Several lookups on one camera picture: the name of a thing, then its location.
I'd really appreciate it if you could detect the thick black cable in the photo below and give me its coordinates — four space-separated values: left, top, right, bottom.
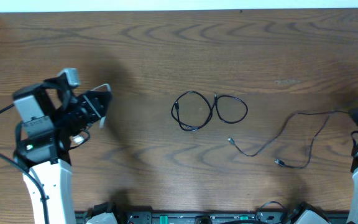
170 90 249 132

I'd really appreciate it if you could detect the thin black cable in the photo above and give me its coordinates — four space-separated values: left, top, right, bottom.
227 93 358 170

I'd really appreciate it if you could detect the left camera cable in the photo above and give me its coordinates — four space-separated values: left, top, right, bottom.
0 104 51 224

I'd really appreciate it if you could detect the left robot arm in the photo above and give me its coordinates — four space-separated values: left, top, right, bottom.
14 82 112 223

